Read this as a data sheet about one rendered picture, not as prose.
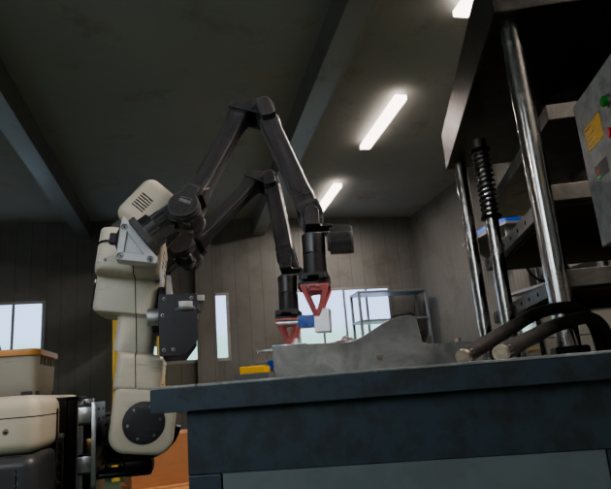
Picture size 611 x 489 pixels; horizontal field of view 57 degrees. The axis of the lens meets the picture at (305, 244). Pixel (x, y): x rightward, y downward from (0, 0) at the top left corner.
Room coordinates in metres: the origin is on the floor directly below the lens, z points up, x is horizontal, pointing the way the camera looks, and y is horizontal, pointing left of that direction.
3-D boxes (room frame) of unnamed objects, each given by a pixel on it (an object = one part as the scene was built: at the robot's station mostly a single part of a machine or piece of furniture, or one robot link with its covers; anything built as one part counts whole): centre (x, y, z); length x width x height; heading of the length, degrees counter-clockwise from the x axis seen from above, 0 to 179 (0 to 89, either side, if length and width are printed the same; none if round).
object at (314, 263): (1.35, -0.02, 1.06); 0.10 x 0.07 x 0.07; 173
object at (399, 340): (1.57, -0.16, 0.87); 0.50 x 0.26 x 0.14; 83
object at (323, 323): (1.36, 0.02, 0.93); 0.13 x 0.05 x 0.05; 83
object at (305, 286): (1.34, -0.02, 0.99); 0.07 x 0.07 x 0.09; 83
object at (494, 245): (2.26, -0.78, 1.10); 0.05 x 0.05 x 1.30
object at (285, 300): (1.66, 0.06, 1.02); 0.10 x 0.07 x 0.07; 173
